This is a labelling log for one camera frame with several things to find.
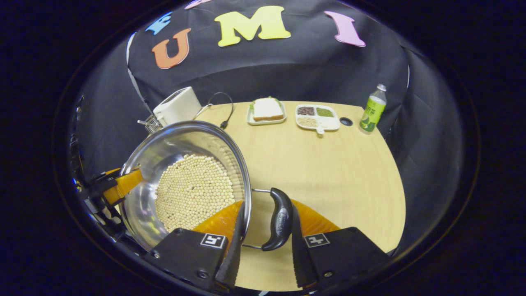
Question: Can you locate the small wire basket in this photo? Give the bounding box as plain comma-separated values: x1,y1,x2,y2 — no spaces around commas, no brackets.
138,114,163,134

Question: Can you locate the stainless steel pot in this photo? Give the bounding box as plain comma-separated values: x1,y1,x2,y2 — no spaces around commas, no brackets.
119,120,294,252

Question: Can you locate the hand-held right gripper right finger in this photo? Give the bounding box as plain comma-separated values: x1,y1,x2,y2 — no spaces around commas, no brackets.
291,199,391,289

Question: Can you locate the white bread sandwich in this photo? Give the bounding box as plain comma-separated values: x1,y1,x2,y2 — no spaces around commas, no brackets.
251,97,284,122

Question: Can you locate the green drink bottle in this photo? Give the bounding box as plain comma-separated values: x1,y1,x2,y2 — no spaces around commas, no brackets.
359,84,388,135

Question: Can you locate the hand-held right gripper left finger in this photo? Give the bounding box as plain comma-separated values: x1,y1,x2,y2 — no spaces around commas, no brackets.
144,201,246,291

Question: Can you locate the white rectangular plate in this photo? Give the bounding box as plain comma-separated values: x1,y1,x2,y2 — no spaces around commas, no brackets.
247,99,287,126

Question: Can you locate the white divided tray of beans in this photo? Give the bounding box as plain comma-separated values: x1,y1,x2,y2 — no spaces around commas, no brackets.
295,104,341,136

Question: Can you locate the white toaster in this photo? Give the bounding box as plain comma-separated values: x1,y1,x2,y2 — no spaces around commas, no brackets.
153,86,202,127

